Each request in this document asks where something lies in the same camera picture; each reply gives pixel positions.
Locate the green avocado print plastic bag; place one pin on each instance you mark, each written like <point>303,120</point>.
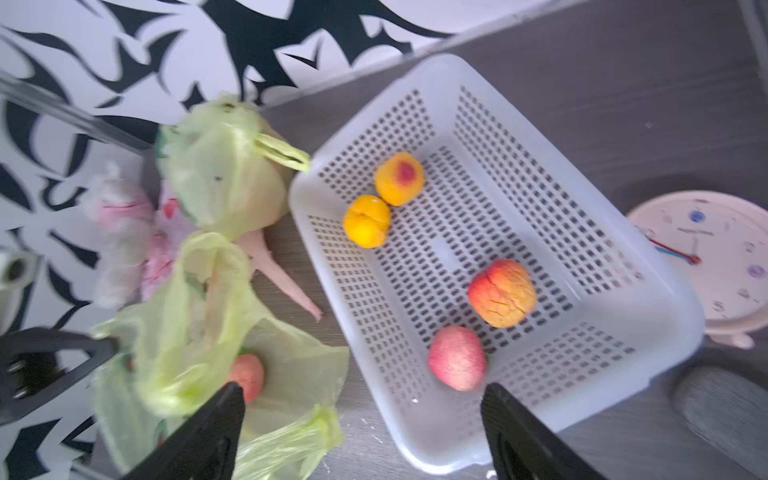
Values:
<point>229,169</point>

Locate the red peach basket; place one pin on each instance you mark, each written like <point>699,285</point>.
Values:
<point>248,373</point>
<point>457,359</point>

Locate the yellow fruit upper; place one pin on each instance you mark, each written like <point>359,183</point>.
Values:
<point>399,179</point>

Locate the white plush bear pink shirt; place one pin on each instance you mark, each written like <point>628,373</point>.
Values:
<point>135,258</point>

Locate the pink apple print plastic bag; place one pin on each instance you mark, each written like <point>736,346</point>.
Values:
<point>171,228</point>

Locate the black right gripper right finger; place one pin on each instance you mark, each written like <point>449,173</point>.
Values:
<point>522,447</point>

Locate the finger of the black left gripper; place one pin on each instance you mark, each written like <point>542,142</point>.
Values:
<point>30,374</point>

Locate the beige round perforated disc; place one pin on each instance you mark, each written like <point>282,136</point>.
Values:
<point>718,243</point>

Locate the white perforated plastic basket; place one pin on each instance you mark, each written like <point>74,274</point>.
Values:
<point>440,204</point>

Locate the grey oblong pad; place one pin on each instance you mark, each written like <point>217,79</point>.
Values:
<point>728,411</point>

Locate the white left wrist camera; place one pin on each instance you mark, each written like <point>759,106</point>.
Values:
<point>18,270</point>

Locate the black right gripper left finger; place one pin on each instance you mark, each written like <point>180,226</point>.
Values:
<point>204,447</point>

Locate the red yellow peach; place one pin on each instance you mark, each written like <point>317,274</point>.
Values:
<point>502,295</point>

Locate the yellow fruit lower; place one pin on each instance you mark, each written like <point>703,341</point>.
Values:
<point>367,221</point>

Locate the red peach basket front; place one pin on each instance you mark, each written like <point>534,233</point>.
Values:
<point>457,359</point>

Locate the yellow fruit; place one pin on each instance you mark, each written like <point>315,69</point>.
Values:
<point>367,221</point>
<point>399,179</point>

